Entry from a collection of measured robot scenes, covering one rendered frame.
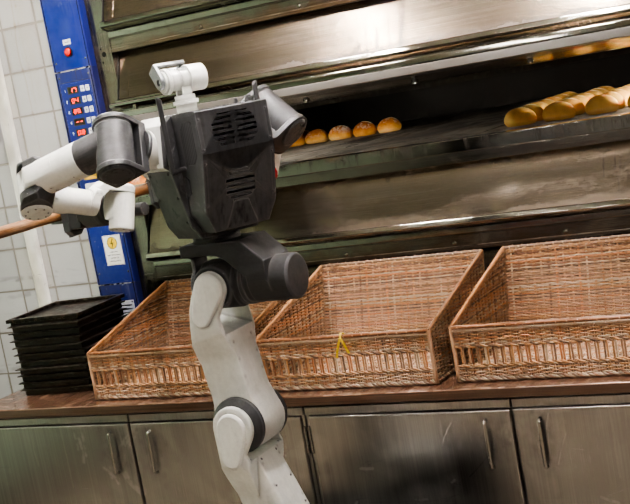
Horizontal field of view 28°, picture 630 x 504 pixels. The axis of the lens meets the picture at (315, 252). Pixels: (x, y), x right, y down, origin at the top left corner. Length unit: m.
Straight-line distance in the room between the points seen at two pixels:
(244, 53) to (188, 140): 1.12
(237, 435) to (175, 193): 0.61
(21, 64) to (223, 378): 1.76
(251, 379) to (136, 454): 0.81
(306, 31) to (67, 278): 1.29
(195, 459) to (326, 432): 0.45
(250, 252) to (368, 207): 0.94
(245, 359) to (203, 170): 0.52
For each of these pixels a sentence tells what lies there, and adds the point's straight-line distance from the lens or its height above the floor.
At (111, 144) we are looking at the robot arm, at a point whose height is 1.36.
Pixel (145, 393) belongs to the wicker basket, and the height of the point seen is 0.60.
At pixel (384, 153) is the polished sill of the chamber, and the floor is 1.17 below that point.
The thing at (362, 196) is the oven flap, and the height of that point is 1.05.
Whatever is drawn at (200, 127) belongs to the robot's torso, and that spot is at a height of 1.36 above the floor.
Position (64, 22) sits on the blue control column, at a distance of 4.34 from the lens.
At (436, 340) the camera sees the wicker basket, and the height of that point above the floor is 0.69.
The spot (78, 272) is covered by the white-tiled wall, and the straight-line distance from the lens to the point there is 4.49.
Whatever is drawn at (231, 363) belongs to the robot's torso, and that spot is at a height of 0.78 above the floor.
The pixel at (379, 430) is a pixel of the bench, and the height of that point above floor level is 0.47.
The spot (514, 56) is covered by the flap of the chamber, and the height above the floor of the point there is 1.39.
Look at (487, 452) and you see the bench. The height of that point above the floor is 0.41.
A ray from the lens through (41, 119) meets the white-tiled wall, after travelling 4.48.
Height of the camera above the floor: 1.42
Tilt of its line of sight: 8 degrees down
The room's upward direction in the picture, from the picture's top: 10 degrees counter-clockwise
